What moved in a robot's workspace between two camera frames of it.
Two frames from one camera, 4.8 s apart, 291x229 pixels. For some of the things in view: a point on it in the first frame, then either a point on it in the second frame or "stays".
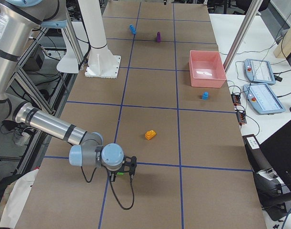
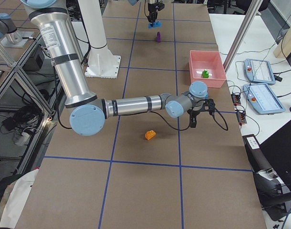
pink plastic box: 207,69 stays
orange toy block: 150,134 stays
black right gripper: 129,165 → 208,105
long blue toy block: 133,28 → 155,24
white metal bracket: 102,63 stays
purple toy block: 158,36 stays
